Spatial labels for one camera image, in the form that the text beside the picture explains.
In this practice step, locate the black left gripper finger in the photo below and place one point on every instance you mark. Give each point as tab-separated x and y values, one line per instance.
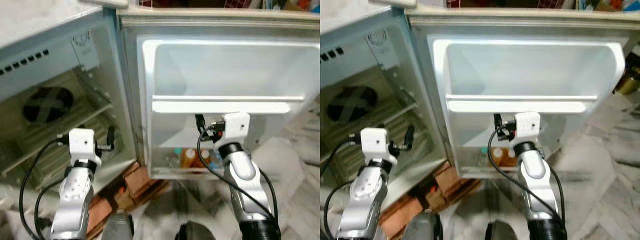
111	136
409	136

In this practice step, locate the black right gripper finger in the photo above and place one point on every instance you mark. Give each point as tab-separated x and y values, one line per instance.
498	121
200	121

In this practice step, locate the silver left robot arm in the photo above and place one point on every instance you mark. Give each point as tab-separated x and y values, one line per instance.
365	197
75	197

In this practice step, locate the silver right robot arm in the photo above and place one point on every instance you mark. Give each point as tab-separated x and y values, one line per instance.
245	175
535	175

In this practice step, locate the white fridge door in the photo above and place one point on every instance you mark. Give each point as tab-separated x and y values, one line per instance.
225	70
525	70

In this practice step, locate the clear fridge shelf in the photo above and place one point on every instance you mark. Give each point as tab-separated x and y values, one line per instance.
30	145
335	142

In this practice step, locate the grey fridge body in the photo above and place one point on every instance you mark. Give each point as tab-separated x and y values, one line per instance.
345	25
30	30

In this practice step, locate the orange bottle white cap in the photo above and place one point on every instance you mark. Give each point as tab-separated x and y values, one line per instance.
502	159
205	160
188	159

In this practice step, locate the teal capped bottle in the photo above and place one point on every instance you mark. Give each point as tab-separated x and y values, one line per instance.
484	157
176	159

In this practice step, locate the orange brick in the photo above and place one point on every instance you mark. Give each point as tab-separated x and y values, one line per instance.
400	212
102	215
145	182
452	182

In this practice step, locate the black round fan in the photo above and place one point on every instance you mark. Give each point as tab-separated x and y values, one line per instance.
352	104
47	105

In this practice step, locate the grey left robot leg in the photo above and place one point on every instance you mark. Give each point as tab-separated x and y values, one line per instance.
118	227
422	227

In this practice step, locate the black right robot leg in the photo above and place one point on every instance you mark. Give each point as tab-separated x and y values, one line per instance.
195	232

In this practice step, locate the golden yellow pot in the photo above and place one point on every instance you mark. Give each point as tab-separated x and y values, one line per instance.
629	82

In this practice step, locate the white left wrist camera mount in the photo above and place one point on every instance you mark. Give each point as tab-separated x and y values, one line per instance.
81	142
374	142

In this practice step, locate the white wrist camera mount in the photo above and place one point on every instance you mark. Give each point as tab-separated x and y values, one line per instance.
236	126
529	125
374	142
81	142

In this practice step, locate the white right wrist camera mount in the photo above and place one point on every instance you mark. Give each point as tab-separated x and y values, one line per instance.
236	126
529	125

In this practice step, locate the white door shelf rail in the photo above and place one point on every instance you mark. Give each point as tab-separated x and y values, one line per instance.
220	107
515	107

